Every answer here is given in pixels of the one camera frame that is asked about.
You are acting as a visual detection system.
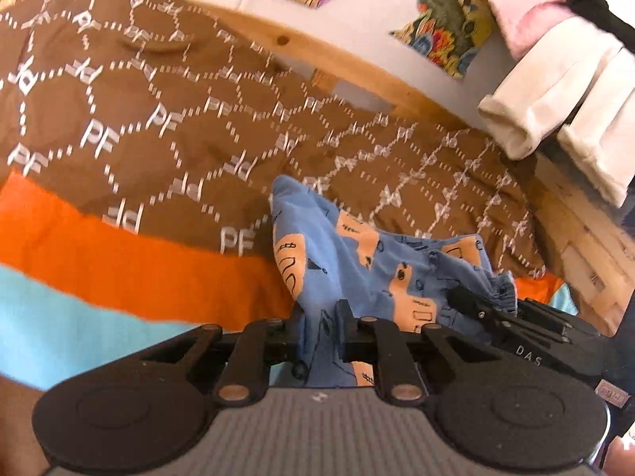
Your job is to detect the blue patterned kids pants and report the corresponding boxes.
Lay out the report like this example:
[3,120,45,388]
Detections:
[271,176,518,388]

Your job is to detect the orange blue striped bedsheet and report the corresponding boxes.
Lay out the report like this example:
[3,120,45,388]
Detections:
[1,173,576,390]

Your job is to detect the white hanging garment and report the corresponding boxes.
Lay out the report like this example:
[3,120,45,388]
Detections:
[478,17,634,207]

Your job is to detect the torn colourful landscape poster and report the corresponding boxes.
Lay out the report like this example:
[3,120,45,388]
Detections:
[391,0,494,79]

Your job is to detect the brown PF patterned blanket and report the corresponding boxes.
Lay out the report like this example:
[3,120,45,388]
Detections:
[1,0,545,277]

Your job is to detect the pink hanging garment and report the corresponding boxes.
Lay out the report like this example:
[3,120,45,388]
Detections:
[487,0,575,60]

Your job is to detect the black hanging garment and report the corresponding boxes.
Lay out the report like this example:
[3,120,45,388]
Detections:
[566,0,635,54]

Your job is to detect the wooden bed frame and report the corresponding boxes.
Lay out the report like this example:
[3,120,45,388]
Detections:
[198,1,635,338]

